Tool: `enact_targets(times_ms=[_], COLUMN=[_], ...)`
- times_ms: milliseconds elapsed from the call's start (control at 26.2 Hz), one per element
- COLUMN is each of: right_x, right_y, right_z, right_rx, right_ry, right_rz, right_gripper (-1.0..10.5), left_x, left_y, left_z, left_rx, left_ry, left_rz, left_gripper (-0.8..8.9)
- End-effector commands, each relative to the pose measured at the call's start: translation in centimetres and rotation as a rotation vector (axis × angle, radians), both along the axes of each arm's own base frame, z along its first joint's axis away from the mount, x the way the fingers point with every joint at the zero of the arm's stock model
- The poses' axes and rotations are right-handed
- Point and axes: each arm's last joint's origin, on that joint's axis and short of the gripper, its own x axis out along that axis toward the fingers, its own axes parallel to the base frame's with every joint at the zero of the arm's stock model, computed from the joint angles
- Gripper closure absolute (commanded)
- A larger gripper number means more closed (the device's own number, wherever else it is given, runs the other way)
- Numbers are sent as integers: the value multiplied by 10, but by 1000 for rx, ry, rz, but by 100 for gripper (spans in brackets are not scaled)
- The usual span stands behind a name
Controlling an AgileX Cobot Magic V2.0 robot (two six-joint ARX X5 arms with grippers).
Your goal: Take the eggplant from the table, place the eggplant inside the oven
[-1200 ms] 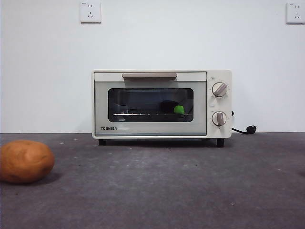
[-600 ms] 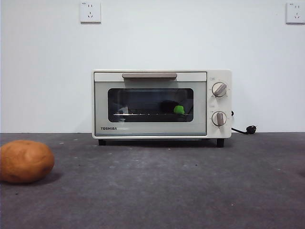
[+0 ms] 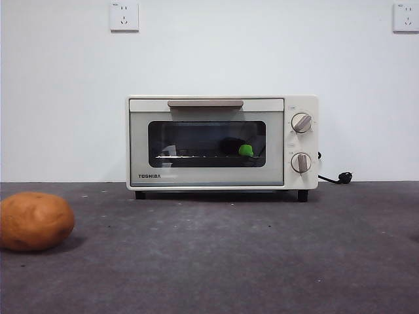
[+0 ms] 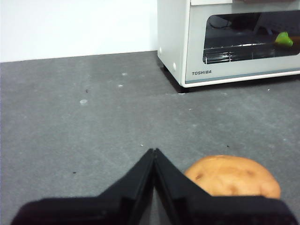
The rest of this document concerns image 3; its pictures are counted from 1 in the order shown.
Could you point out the cream Toshiba toaster oven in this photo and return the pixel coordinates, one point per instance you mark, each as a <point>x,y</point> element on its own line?
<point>301,144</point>

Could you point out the white wall socket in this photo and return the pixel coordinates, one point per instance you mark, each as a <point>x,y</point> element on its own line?
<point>407,18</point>
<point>124,16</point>

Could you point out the beige oven knob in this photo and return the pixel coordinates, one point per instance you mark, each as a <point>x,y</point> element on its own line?
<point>301,123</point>
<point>301,162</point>

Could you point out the brown potato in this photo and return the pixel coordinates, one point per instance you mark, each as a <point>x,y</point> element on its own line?
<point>32,222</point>

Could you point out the purple toy eggplant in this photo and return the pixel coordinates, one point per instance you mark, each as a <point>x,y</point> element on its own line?
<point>245,151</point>

